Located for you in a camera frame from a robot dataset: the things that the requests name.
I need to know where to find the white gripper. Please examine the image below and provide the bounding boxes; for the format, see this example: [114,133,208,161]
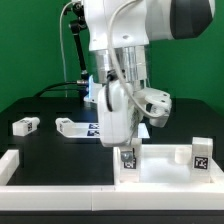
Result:
[97,81,139,163]

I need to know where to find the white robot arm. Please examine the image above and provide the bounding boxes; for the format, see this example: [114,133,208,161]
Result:
[82,0,215,162]

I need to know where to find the white tag base sheet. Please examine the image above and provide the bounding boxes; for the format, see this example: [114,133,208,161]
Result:
[64,123,149,138]

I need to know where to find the white U-shaped fence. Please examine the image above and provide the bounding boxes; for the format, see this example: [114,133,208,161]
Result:
[0,150,224,211]

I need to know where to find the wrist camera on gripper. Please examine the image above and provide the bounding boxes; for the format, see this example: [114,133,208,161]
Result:
[136,87,172,128]

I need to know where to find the white cable right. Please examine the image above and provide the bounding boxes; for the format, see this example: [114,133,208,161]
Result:
[105,0,171,118]

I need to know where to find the white cable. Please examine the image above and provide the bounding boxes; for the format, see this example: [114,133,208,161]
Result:
[58,0,81,98]
[105,0,171,118]

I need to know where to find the black cables on table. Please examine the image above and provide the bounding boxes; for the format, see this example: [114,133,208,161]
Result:
[33,79,90,98]

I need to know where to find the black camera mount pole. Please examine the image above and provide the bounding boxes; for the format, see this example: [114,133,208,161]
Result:
[69,2,89,80]

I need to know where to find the white cable left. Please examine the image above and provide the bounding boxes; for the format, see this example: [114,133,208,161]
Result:
[58,0,81,98]

